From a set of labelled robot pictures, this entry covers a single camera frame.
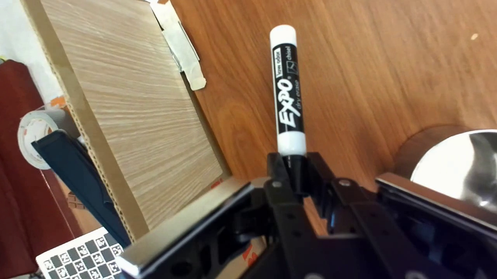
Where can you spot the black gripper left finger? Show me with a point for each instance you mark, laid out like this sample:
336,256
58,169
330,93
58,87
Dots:
288,233

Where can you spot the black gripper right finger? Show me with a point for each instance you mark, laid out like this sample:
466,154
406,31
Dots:
358,233

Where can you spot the black Expo whiteboard marker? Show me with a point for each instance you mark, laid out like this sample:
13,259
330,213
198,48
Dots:
289,93

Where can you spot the silver metal pot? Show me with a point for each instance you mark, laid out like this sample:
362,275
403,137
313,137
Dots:
455,160

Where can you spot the light wood grain panel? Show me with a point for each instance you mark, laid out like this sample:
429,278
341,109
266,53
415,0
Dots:
140,103

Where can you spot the dark blue flat bar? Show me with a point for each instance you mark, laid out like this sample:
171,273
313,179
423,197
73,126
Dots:
83,186

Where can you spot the checkerboard calibration card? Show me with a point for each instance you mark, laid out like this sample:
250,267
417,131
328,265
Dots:
78,258

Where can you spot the beige tape strip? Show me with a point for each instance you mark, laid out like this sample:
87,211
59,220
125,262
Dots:
181,47

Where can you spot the brown cardboard panel red print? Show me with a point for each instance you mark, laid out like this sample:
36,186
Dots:
72,129

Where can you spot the dark red carpet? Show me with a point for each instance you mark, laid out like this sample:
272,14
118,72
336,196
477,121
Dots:
21,206

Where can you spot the grey tape roll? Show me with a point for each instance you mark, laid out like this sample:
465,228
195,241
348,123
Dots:
33,129

